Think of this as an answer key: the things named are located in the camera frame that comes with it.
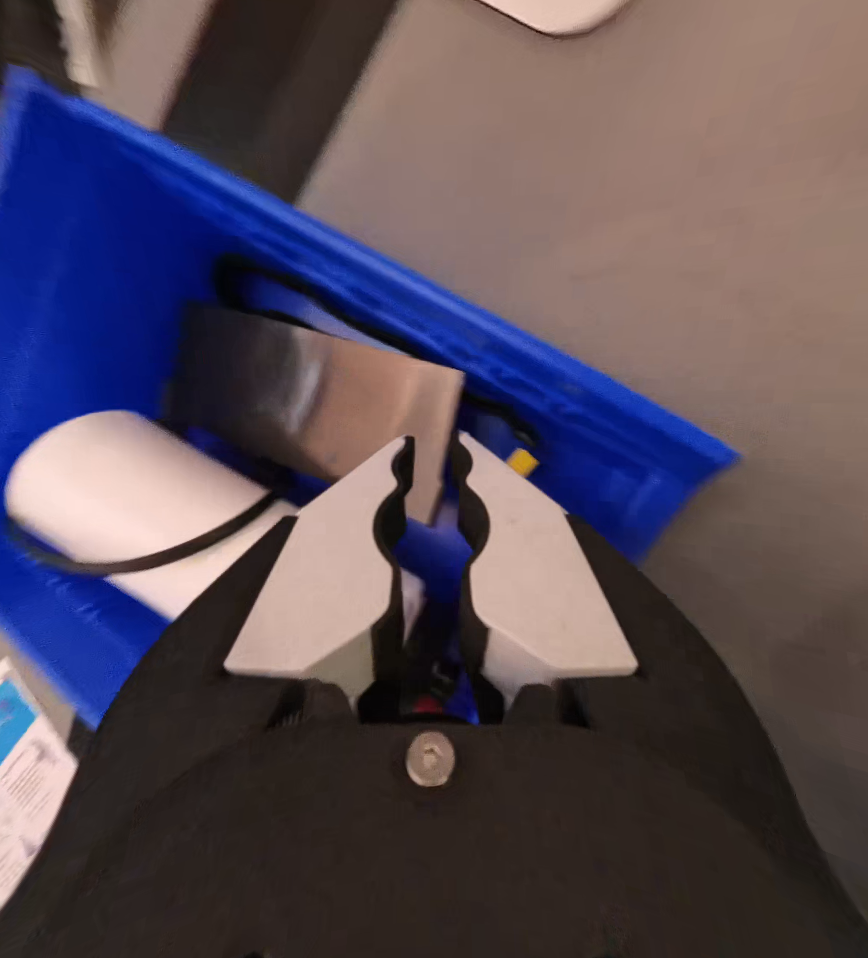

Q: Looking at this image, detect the white paper roll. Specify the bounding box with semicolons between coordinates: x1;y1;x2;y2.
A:
3;410;300;622

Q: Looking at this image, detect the black cable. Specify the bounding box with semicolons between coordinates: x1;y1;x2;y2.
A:
3;254;540;577

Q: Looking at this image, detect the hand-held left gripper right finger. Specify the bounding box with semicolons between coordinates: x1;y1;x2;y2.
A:
449;433;639;711

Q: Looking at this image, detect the white stand base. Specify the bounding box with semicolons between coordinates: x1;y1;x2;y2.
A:
475;0;633;37

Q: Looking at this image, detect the grey metal plate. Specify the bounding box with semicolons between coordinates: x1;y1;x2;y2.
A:
165;303;466;525

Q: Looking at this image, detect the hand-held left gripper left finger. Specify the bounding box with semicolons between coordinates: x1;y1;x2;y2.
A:
223;436;416;705

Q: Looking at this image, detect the blue plastic bin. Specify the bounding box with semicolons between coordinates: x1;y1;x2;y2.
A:
0;66;742;730

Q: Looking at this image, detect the blue white pamphlet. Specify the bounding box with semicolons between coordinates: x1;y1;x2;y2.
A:
0;659;79;907

